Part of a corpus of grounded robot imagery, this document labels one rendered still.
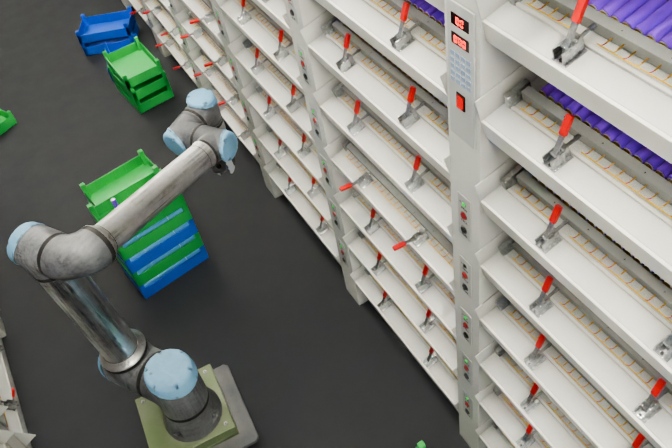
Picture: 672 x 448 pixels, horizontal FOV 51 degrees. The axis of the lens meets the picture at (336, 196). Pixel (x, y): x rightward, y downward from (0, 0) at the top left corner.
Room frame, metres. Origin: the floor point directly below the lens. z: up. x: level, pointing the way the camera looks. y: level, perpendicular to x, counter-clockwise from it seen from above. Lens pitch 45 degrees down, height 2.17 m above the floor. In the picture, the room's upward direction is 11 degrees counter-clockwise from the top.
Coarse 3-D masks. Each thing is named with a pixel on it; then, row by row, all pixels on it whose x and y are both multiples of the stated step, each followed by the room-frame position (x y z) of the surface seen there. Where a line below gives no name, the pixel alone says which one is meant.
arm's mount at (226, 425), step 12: (204, 372) 1.34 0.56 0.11; (216, 384) 1.29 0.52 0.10; (144, 408) 1.26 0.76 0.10; (156, 408) 1.25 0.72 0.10; (228, 408) 1.20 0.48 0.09; (144, 420) 1.21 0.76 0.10; (156, 420) 1.20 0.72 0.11; (228, 420) 1.15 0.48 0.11; (156, 432) 1.16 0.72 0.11; (216, 432) 1.11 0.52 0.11; (228, 432) 1.11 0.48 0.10; (156, 444) 1.12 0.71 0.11; (168, 444) 1.11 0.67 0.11; (180, 444) 1.10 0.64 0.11; (192, 444) 1.09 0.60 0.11; (204, 444) 1.09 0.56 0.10; (216, 444) 1.10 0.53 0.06
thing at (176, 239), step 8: (192, 224) 1.95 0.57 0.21; (184, 232) 1.92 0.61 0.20; (192, 232) 1.94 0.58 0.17; (168, 240) 1.89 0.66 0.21; (176, 240) 1.90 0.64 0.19; (184, 240) 1.92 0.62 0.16; (160, 248) 1.87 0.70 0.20; (168, 248) 1.88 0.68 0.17; (120, 256) 1.85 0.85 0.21; (144, 256) 1.83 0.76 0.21; (152, 256) 1.85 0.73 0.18; (128, 264) 1.80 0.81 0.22; (136, 264) 1.81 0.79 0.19; (144, 264) 1.83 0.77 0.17
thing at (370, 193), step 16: (336, 144) 1.57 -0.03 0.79; (336, 160) 1.55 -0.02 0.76; (352, 160) 1.52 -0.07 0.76; (368, 160) 1.50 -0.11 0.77; (352, 176) 1.47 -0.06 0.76; (384, 176) 1.42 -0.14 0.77; (368, 192) 1.39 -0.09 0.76; (384, 192) 1.37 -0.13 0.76; (384, 208) 1.32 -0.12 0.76; (400, 208) 1.30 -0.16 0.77; (416, 208) 1.28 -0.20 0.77; (400, 224) 1.25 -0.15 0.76; (416, 224) 1.23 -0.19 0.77; (432, 224) 1.21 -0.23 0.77; (432, 240) 1.17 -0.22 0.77; (448, 240) 1.15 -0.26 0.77; (432, 256) 1.12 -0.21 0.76; (448, 272) 1.06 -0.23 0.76; (448, 288) 1.04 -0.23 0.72
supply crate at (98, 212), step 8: (152, 168) 2.10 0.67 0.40; (144, 176) 2.09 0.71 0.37; (152, 176) 2.10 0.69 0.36; (136, 184) 2.07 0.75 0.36; (120, 192) 2.03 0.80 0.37; (128, 192) 2.05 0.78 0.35; (104, 200) 2.00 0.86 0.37; (120, 200) 2.03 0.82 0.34; (176, 200) 1.94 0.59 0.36; (184, 200) 1.95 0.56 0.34; (88, 208) 1.95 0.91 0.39; (96, 208) 1.98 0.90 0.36; (104, 208) 1.99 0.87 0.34; (112, 208) 2.01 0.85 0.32; (168, 208) 1.92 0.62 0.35; (176, 208) 1.93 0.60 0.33; (96, 216) 1.96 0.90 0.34; (104, 216) 1.97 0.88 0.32; (160, 216) 1.90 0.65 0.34; (152, 224) 1.87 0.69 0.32
